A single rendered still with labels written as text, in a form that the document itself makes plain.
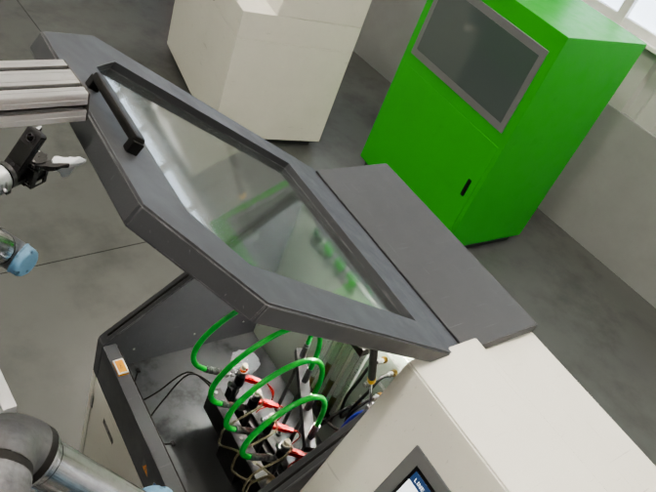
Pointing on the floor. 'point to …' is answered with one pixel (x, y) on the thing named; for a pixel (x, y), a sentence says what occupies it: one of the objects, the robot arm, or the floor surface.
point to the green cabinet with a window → (496, 106)
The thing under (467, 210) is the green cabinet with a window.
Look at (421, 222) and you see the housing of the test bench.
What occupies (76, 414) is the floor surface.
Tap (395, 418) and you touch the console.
